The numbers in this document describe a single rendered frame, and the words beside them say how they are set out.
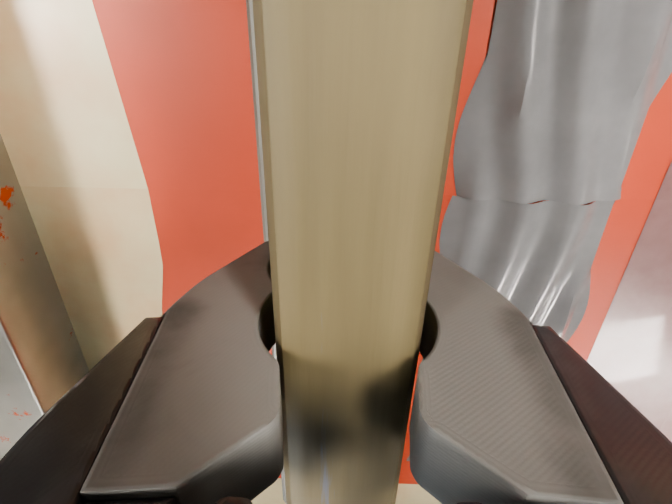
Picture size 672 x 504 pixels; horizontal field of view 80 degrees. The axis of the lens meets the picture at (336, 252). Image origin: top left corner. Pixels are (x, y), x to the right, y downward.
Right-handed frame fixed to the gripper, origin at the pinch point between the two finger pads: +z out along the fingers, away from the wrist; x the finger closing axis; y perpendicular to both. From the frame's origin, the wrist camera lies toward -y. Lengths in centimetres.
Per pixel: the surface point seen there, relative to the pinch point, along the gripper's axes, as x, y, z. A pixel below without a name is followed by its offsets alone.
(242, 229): -4.5, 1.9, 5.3
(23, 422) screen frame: -15.0, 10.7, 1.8
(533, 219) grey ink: 8.0, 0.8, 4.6
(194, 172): -6.3, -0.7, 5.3
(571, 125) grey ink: 8.4, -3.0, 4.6
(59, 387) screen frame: -13.8, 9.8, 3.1
